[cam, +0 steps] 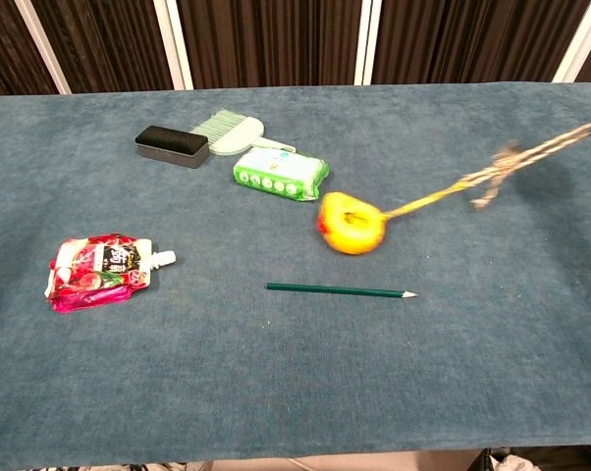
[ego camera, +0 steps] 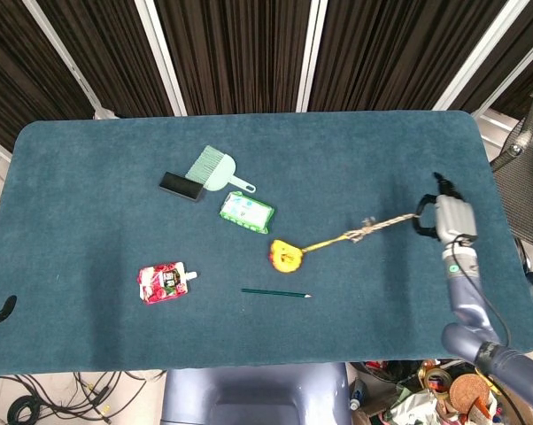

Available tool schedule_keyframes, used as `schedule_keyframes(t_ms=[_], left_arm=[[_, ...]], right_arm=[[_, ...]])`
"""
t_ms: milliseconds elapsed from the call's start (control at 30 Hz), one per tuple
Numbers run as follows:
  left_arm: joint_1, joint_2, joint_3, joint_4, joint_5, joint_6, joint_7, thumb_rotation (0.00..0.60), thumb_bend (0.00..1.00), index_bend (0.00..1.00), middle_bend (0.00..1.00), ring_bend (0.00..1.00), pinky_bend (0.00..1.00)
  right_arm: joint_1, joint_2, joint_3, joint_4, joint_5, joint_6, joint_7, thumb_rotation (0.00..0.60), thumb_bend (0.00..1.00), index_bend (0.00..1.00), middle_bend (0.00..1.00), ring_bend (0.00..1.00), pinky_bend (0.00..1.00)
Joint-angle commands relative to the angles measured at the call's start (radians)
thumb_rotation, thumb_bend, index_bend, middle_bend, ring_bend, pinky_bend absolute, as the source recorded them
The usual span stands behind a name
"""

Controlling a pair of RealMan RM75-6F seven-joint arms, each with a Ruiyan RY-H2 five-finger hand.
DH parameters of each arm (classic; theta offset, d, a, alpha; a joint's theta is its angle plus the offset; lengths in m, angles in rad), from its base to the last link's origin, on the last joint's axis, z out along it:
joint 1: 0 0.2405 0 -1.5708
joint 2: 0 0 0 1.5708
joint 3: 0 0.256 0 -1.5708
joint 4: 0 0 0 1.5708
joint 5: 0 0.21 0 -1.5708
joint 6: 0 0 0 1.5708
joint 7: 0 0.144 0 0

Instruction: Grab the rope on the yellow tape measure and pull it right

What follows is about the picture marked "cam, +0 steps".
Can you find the white screen frame post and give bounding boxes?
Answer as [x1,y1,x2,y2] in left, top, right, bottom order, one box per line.
[552,0,591,83]
[352,0,384,86]
[14,0,74,95]
[152,0,194,91]

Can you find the yellow tape measure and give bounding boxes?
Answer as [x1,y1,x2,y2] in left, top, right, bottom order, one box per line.
[316,179,478,256]

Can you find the black board eraser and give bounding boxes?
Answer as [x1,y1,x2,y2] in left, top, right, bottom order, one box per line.
[134,125,211,170]

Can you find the red spouted drink pouch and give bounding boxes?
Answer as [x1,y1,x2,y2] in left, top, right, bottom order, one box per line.
[43,233,178,314]

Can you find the blue-green table cloth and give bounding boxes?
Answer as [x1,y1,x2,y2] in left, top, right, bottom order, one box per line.
[0,81,591,467]

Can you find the green wet wipes pack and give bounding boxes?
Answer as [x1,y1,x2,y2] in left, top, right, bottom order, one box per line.
[233,146,331,202]

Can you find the mint green hand brush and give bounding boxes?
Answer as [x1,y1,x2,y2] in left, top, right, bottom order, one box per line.
[191,108,296,157]

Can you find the braided beige rope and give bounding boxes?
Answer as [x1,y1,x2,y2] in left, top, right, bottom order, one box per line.
[464,121,591,211]

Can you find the dark green pencil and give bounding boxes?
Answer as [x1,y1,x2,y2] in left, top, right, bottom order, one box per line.
[265,282,419,299]

